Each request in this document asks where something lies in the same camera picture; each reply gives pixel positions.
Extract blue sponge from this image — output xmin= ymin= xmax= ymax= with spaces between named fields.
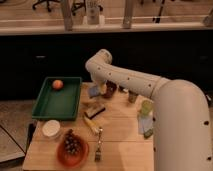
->
xmin=88 ymin=86 xmax=100 ymax=98

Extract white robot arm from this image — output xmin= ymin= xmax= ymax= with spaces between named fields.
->
xmin=85 ymin=49 xmax=213 ymax=171

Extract green plastic tray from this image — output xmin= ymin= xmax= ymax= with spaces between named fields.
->
xmin=32 ymin=77 xmax=82 ymax=121

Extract dark red bowl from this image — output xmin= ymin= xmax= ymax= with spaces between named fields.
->
xmin=103 ymin=81 xmax=117 ymax=98

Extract black eraser brush block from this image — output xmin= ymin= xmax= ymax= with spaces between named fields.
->
xmin=85 ymin=104 xmax=105 ymax=119

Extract metal cup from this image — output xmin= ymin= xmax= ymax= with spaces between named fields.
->
xmin=128 ymin=91 xmax=138 ymax=103

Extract yellow banana toy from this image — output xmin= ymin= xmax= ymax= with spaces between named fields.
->
xmin=83 ymin=116 xmax=99 ymax=135

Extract orange fruit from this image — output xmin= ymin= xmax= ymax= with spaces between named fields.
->
xmin=52 ymin=80 xmax=63 ymax=90

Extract green plastic cup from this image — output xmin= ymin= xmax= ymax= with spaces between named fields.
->
xmin=140 ymin=100 xmax=153 ymax=115

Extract light blue cloth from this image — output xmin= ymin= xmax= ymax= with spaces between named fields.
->
xmin=137 ymin=115 xmax=153 ymax=134

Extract purple grapes bunch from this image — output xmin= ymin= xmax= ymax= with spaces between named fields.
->
xmin=64 ymin=129 xmax=78 ymax=155

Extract green vegetable toy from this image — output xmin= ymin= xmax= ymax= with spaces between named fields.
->
xmin=143 ymin=129 xmax=153 ymax=139

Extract white round container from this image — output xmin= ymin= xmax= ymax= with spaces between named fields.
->
xmin=42 ymin=120 xmax=60 ymax=138

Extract metal fork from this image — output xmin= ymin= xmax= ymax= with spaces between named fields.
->
xmin=94 ymin=127 xmax=103 ymax=162

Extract white box on counter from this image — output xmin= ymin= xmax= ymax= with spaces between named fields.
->
xmin=86 ymin=0 xmax=99 ymax=25

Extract orange plate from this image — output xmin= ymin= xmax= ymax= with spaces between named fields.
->
xmin=57 ymin=135 xmax=89 ymax=169

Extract black office chair base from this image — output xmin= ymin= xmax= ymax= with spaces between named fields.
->
xmin=32 ymin=0 xmax=60 ymax=12

